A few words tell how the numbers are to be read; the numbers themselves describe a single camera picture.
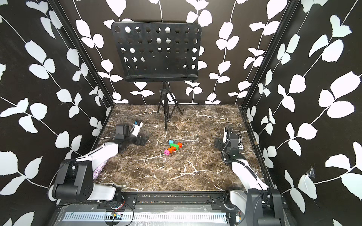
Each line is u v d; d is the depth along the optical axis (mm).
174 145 937
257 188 434
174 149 935
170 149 922
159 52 662
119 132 707
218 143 796
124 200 733
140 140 818
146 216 701
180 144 948
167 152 906
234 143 662
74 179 904
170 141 954
